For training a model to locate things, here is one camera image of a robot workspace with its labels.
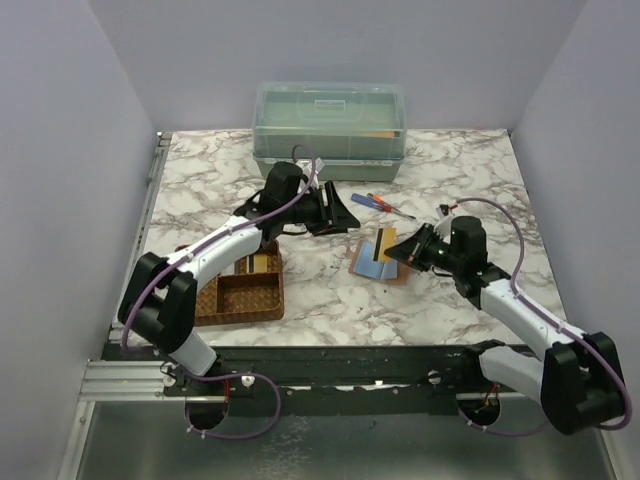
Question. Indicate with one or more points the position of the aluminium extrusion rail left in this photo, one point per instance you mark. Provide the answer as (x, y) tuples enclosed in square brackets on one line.
[(124, 381)]

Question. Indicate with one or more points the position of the credit card in tray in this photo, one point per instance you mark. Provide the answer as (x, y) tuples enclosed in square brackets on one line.
[(258, 264)]

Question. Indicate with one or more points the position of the tan leather card holder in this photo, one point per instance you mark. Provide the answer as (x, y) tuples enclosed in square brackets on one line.
[(387, 272)]

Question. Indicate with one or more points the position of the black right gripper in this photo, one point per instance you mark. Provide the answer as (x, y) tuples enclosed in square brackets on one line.
[(412, 250)]

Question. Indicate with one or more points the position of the orange grey small screwdriver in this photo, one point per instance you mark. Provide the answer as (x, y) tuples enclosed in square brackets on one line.
[(389, 208)]

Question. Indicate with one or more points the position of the blue red handled screwdriver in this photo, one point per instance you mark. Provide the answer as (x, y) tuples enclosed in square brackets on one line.
[(365, 201)]

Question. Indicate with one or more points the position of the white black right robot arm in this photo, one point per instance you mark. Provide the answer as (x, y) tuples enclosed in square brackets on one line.
[(575, 377)]

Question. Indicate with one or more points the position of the black metal base rail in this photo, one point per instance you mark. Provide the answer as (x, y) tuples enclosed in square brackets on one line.
[(330, 381)]

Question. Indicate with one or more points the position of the brown woven divided tray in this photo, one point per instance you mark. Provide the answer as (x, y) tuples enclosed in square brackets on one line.
[(236, 297)]

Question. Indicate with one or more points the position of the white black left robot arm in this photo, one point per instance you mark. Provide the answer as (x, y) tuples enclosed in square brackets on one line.
[(159, 302)]

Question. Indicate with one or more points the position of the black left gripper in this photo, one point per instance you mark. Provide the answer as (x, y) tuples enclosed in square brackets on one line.
[(338, 215)]

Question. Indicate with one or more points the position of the clear green plastic storage box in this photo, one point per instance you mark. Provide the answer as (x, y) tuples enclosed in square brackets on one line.
[(357, 129)]

